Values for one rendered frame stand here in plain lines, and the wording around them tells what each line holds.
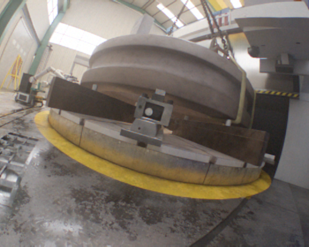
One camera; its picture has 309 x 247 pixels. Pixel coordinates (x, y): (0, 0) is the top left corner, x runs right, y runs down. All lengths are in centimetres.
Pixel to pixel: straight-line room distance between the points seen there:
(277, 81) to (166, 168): 330
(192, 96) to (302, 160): 277
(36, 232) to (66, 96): 157
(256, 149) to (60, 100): 232
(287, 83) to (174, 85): 286
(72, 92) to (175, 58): 151
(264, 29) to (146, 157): 236
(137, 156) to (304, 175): 330
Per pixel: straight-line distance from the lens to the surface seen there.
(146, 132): 98
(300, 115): 355
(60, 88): 180
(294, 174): 345
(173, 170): 124
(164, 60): 205
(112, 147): 127
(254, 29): 242
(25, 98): 423
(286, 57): 277
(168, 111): 131
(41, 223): 62
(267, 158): 280
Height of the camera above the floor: 47
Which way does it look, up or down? 1 degrees down
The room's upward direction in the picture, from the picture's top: 15 degrees clockwise
